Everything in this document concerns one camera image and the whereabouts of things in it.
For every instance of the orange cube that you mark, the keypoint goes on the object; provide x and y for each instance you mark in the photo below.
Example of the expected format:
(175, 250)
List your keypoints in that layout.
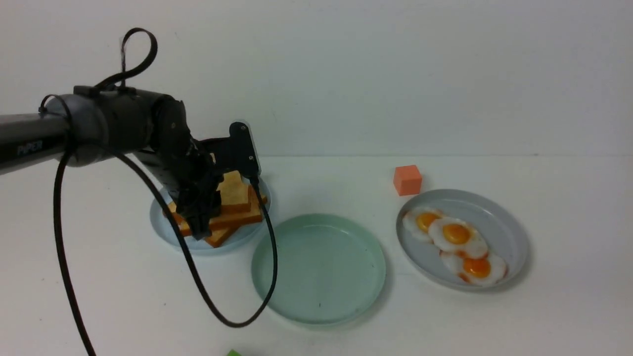
(407, 180)

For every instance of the toast slice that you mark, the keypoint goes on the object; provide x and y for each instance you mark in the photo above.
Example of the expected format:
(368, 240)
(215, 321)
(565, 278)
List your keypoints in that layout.
(228, 217)
(219, 237)
(234, 194)

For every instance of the grey egg plate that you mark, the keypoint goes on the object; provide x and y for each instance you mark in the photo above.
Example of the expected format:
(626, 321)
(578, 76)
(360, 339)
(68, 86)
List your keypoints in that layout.
(503, 233)

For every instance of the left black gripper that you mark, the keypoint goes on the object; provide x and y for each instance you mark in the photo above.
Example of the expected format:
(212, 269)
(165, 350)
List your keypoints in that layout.
(188, 172)

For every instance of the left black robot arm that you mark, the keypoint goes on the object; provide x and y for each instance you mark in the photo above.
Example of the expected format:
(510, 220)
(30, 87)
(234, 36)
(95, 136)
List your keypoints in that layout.
(91, 127)

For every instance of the green centre plate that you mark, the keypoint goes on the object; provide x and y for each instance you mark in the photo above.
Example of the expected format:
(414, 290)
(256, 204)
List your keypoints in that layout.
(331, 270)

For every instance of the fried egg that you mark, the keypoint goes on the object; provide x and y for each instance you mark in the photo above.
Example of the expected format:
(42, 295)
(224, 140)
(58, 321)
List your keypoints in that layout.
(483, 272)
(417, 222)
(456, 236)

